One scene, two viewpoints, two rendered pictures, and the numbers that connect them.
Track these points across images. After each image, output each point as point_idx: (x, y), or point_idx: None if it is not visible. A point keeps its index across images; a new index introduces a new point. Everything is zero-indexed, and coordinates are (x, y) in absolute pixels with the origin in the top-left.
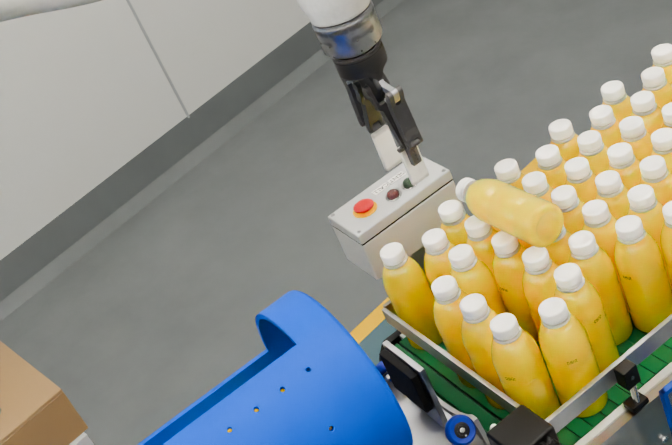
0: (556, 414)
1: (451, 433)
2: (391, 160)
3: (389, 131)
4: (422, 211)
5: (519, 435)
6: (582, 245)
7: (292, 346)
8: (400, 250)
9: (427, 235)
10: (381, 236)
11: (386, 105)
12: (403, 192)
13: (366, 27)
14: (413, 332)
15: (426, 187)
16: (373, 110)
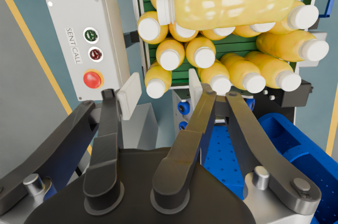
0: (297, 72)
1: (251, 110)
2: (139, 87)
3: (127, 89)
4: (115, 38)
5: (299, 98)
6: None
7: None
8: (162, 86)
9: (165, 63)
10: (122, 78)
11: (202, 161)
12: (97, 45)
13: None
14: (181, 88)
15: (106, 26)
16: (120, 131)
